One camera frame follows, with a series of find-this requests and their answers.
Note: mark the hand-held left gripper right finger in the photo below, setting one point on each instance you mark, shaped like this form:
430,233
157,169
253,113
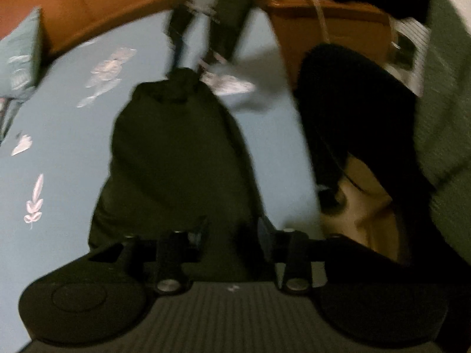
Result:
264,230

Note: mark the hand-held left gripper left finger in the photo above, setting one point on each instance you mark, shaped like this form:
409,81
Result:
200,234

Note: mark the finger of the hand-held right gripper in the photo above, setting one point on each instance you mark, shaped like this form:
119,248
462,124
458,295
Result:
182,33
230,33

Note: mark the wooden headboard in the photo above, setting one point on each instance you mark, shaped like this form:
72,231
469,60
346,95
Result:
92,3

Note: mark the wooden nightstand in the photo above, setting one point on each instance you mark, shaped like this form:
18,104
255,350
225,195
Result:
353,29

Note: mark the person's black trouser leg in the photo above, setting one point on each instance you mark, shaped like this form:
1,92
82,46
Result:
353,110

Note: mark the teal printed pillow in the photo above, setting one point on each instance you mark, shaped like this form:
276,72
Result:
20,55

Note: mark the white striped box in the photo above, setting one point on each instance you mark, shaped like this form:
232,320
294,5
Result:
410,51

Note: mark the person's green knit sweater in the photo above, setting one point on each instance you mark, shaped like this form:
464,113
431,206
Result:
449,110

